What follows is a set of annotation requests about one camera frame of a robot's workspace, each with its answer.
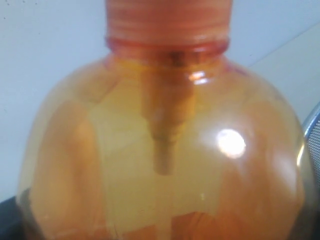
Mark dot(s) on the steel mesh colander bowl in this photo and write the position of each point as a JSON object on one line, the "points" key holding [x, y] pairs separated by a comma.
{"points": [[311, 127]]}

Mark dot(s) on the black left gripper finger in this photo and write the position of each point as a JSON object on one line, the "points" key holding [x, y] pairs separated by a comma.
{"points": [[11, 226]]}

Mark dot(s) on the orange pump soap bottle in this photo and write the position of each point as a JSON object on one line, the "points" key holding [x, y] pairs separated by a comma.
{"points": [[166, 139]]}

